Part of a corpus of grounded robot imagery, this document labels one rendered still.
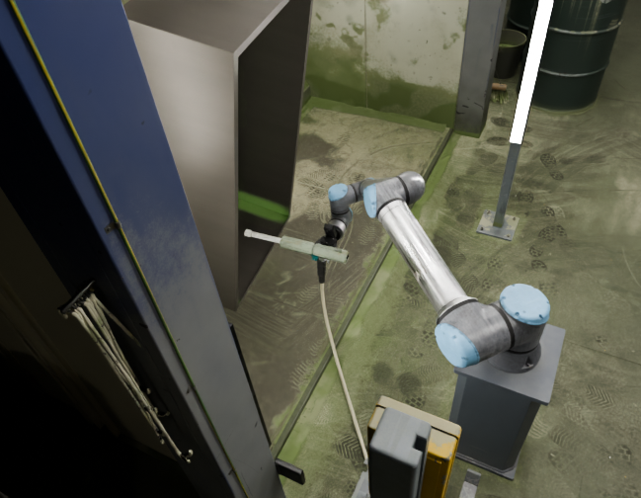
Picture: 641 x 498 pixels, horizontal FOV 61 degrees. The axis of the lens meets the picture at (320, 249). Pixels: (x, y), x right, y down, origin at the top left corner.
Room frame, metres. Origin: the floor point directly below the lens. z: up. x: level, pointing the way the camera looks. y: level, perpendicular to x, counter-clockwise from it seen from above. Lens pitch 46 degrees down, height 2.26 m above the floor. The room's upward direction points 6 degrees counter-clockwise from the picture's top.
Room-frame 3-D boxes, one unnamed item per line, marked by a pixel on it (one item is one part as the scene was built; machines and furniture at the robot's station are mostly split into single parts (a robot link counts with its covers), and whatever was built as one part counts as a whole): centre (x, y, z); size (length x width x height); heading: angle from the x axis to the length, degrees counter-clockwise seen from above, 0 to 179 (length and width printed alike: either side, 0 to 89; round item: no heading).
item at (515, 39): (3.88, -1.57, 0.14); 0.31 x 0.29 x 0.28; 149
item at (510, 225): (2.20, -1.03, 0.01); 0.20 x 0.20 x 0.01; 59
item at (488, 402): (0.99, -0.61, 0.32); 0.31 x 0.31 x 0.64; 59
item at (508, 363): (0.99, -0.61, 0.69); 0.19 x 0.19 x 0.10
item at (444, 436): (0.33, -0.10, 1.42); 0.12 x 0.06 x 0.26; 59
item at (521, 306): (0.99, -0.60, 0.83); 0.17 x 0.15 x 0.18; 108
